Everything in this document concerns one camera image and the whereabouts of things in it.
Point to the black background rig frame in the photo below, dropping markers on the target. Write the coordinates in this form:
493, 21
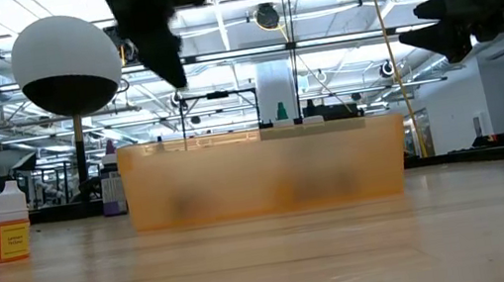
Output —
217, 95

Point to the small lemon yellow label bottle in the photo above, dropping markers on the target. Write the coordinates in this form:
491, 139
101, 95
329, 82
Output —
12, 242

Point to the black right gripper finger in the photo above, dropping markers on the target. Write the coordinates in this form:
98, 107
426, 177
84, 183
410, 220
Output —
447, 4
447, 39

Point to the large green food coloring bottle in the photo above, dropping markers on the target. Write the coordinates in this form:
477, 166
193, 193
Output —
281, 111

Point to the translucent orange plastic bin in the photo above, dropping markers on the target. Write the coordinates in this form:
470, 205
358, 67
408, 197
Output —
237, 178

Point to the black equipment box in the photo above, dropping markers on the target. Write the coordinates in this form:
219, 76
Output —
342, 110

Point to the dark bag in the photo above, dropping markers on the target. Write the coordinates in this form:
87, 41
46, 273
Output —
497, 141

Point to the white black sphere on pole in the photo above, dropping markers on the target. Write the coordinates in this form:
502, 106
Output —
64, 54

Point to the thin yellow pole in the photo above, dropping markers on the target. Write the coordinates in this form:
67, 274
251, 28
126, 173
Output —
392, 60

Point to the large blue food coloring bottle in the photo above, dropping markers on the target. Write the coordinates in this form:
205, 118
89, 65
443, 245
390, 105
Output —
159, 139

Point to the large purple food coloring bottle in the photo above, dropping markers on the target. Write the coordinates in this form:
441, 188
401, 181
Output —
110, 182

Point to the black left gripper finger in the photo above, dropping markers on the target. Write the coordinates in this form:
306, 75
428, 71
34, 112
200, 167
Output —
158, 50

